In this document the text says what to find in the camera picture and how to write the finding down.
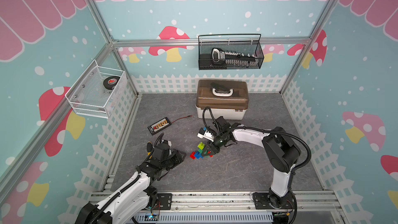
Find blue lego brick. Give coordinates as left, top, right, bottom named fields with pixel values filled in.
left=194, top=151, right=203, bottom=159

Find lime green lego brick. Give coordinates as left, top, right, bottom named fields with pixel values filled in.
left=198, top=142, right=205, bottom=150

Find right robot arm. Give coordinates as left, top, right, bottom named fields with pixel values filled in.
left=198, top=117, right=312, bottom=209

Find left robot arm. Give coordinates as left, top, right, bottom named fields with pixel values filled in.
left=75, top=140, right=187, bottom=224

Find brown lid storage box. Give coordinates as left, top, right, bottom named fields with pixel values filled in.
left=195, top=79, right=249, bottom=120

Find black charger board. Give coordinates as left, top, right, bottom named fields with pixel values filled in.
left=147, top=117, right=172, bottom=135

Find green circuit board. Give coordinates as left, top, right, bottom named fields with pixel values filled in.
left=144, top=213, right=160, bottom=222

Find screwdriver bit set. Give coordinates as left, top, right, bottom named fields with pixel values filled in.
left=210, top=48, right=258, bottom=68

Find black tape roll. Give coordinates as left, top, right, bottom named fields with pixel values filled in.
left=103, top=76, right=121, bottom=90

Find yellow handled screwdriver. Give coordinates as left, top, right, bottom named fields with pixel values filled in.
left=146, top=142, right=153, bottom=158

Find red black wire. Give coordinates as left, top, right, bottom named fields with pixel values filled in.
left=170, top=115, right=193, bottom=125

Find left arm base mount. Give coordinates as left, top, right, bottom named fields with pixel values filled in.
left=145, top=194, right=173, bottom=211

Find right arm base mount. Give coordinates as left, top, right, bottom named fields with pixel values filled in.
left=252, top=191, right=296, bottom=210

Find black wire wall basket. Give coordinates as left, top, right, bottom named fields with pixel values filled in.
left=198, top=34, right=264, bottom=70

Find white wire wall basket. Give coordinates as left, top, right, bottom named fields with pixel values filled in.
left=65, top=60, right=127, bottom=119

